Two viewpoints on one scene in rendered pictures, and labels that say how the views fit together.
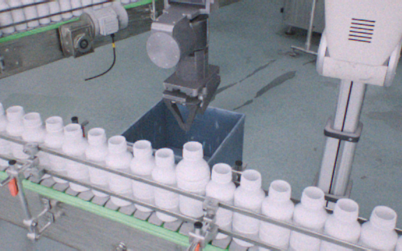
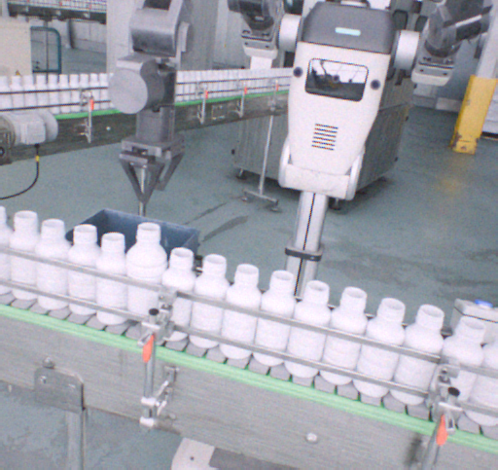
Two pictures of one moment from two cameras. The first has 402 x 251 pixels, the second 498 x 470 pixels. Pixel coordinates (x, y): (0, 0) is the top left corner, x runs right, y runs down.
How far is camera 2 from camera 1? 0.16 m
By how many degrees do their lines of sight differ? 15
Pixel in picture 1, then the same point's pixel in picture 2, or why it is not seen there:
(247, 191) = (210, 276)
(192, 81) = (156, 142)
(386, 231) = (357, 311)
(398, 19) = (360, 127)
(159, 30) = (124, 67)
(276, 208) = (242, 294)
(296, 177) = not seen: hidden behind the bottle
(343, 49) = (305, 156)
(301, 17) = (254, 161)
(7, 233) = not seen: outside the picture
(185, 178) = (139, 263)
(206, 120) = not seen: hidden behind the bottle
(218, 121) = (167, 238)
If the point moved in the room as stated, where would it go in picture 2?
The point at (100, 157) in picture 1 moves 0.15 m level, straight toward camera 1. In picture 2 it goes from (29, 246) to (40, 288)
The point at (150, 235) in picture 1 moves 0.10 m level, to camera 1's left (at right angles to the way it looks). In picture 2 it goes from (88, 342) to (27, 343)
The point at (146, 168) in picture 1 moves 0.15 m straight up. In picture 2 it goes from (89, 257) to (89, 175)
